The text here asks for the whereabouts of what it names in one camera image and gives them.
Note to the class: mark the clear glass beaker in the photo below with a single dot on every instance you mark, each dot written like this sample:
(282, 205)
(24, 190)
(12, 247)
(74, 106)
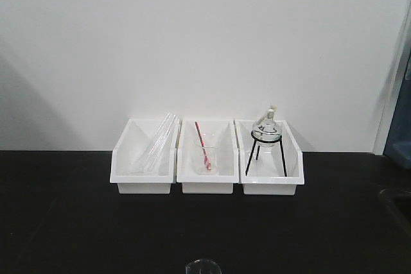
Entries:
(202, 266)

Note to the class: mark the left white plastic bin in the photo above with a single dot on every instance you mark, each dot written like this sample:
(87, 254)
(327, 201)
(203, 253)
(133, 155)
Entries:
(137, 136)

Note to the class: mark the middle white plastic bin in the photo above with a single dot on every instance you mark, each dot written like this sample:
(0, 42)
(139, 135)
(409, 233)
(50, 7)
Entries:
(220, 133)

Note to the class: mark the small beaker in bin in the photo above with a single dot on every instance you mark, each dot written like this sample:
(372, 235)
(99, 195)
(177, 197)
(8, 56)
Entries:
(212, 151)

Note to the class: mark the red stirring rod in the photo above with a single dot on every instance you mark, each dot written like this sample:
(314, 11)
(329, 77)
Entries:
(206, 159)

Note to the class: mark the glass alcohol lamp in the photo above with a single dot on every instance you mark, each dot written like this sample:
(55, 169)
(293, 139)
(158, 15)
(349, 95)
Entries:
(266, 131)

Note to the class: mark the right white plastic bin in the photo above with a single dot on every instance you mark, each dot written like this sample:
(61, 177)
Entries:
(277, 170)

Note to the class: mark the blue cabinet at right edge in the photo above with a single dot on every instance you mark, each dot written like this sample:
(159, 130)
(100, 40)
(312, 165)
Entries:
(397, 145)

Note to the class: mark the white plastic bin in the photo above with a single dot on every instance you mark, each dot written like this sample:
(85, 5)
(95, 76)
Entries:
(277, 170)
(137, 136)
(220, 133)

